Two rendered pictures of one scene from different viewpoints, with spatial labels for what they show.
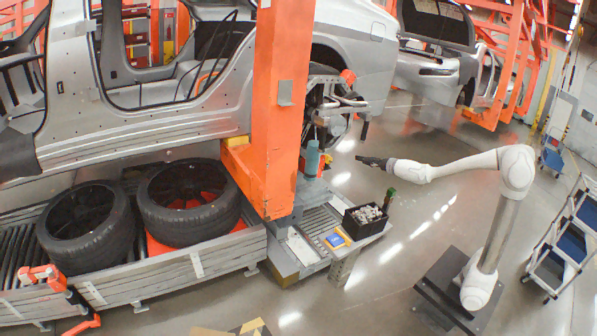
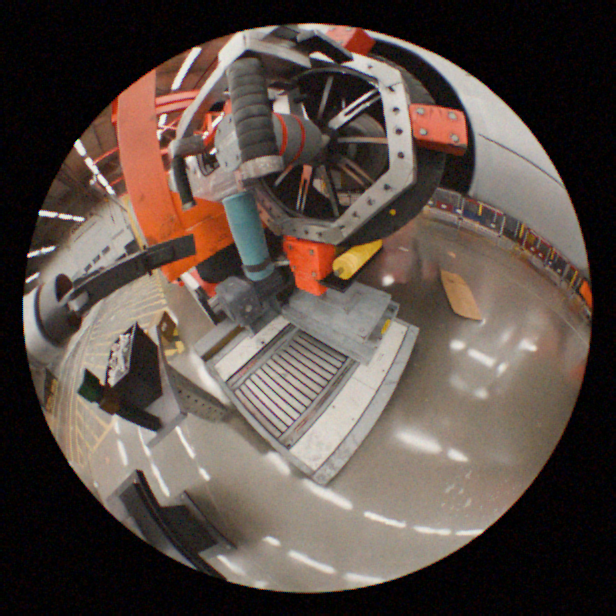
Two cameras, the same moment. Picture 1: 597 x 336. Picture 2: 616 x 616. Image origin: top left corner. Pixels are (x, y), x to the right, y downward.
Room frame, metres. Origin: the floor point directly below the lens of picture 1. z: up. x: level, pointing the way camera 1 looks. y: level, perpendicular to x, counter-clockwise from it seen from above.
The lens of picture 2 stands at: (1.43, -0.56, 0.74)
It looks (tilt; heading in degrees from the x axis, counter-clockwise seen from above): 43 degrees down; 84
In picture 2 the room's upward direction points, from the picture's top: 10 degrees counter-clockwise
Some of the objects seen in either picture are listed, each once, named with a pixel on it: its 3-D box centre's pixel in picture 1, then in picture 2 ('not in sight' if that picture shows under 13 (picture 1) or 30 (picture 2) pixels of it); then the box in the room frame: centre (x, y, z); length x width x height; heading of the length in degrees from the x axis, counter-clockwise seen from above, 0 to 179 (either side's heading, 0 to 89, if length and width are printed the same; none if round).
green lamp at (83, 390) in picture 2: (391, 192); (88, 385); (1.06, -0.51, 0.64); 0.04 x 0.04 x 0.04; 37
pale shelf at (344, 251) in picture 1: (357, 233); (148, 374); (0.94, -0.35, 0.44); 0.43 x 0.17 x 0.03; 127
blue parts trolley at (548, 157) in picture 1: (556, 151); not in sight; (3.53, -5.85, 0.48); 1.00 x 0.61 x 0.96; 132
